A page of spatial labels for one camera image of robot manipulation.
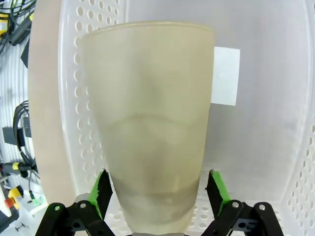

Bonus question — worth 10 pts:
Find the yellow red emergency stop button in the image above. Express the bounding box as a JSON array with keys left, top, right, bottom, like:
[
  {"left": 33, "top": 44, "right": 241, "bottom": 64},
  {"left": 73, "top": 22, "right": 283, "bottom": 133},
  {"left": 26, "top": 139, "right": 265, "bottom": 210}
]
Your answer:
[{"left": 4, "top": 185, "right": 25, "bottom": 217}]

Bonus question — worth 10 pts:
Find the white perforated plastic basket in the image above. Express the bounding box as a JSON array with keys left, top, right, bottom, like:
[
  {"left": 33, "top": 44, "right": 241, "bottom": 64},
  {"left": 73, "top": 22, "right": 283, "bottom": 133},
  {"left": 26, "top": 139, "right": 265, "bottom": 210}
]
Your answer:
[{"left": 58, "top": 0, "right": 315, "bottom": 236}]

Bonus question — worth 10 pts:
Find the beige brown plastic cup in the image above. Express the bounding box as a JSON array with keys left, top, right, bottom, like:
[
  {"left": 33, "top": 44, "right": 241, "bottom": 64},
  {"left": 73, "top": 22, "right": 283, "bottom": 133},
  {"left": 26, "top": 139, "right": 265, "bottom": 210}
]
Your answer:
[{"left": 80, "top": 21, "right": 214, "bottom": 234}]

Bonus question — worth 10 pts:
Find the white paper label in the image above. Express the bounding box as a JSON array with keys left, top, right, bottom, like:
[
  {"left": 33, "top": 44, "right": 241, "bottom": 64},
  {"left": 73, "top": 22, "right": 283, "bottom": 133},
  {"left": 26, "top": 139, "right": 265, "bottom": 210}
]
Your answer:
[{"left": 212, "top": 46, "right": 241, "bottom": 107}]

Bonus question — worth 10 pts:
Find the black cable bundle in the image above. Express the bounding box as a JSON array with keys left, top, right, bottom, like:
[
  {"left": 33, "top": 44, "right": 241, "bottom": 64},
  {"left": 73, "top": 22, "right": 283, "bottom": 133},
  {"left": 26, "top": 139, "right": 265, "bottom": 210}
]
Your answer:
[{"left": 13, "top": 99, "right": 38, "bottom": 173}]

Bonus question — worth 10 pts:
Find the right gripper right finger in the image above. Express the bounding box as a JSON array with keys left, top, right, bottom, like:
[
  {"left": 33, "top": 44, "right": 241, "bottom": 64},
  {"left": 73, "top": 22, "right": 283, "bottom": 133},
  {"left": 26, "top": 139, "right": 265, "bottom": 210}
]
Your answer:
[{"left": 201, "top": 169, "right": 286, "bottom": 236}]

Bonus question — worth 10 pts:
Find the yellow black cable connector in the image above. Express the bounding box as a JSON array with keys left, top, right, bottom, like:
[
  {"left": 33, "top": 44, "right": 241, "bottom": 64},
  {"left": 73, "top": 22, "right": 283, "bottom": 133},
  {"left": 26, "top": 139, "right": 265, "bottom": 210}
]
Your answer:
[{"left": 0, "top": 161, "right": 28, "bottom": 177}]

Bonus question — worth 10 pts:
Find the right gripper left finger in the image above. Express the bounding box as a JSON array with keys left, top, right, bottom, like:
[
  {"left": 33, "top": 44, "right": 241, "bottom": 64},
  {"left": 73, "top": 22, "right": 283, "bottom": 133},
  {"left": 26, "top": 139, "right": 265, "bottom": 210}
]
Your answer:
[{"left": 34, "top": 169, "right": 116, "bottom": 236}]

